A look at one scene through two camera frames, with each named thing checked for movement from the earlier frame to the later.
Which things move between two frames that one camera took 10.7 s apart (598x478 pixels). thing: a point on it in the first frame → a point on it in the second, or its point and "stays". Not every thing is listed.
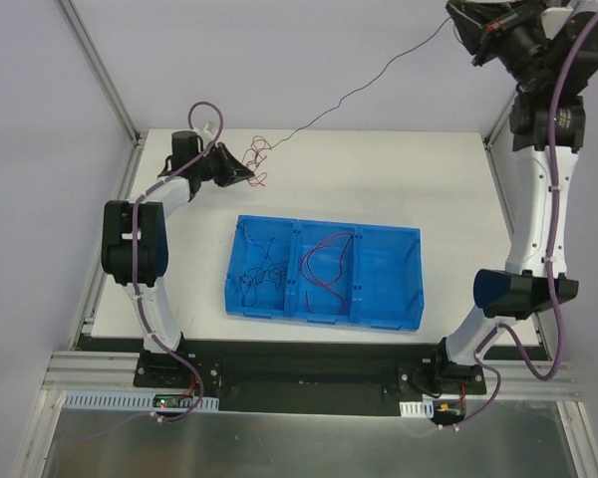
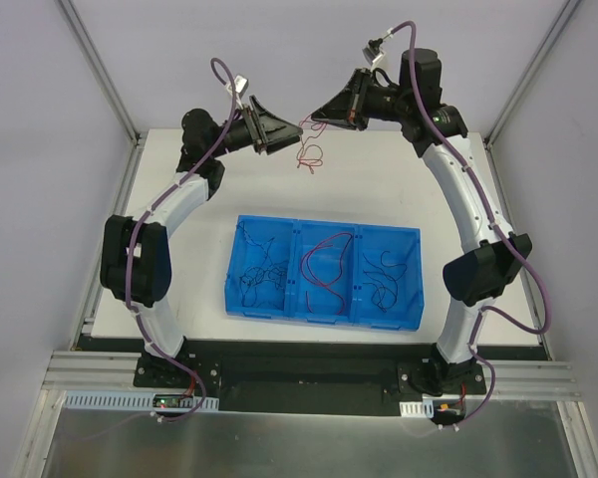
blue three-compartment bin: [360, 275] stays
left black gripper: [224, 165] → [254, 128]
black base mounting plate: [309, 377] stays
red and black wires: [256, 154] → [310, 155]
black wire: [257, 243] stays
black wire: [362, 86] → [385, 295]
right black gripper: [485, 31] → [356, 100]
